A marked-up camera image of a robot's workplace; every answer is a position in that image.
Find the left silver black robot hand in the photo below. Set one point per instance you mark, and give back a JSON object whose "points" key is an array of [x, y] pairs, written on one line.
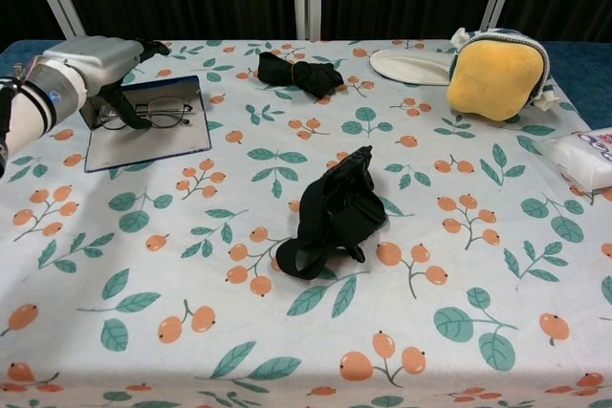
{"points": [[102, 61]]}

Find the thin frame eyeglasses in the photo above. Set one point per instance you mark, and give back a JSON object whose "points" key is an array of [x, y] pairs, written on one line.
{"points": [[165, 106]]}

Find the blue glasses case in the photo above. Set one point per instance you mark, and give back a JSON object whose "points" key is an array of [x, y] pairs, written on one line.
{"points": [[153, 145]]}

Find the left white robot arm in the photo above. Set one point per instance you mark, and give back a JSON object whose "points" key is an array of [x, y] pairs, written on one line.
{"points": [[33, 102]]}

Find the black tied sock bundle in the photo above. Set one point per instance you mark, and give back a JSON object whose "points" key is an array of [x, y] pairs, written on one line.
{"points": [[296, 73]]}

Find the floral white tablecloth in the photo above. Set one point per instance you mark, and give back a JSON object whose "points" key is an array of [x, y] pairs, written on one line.
{"points": [[287, 331]]}

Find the white slipper yellow plush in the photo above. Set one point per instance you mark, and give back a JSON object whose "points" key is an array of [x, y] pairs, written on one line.
{"points": [[497, 78]]}

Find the white tissue pack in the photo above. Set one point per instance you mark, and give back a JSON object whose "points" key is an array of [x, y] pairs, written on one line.
{"points": [[581, 159]]}

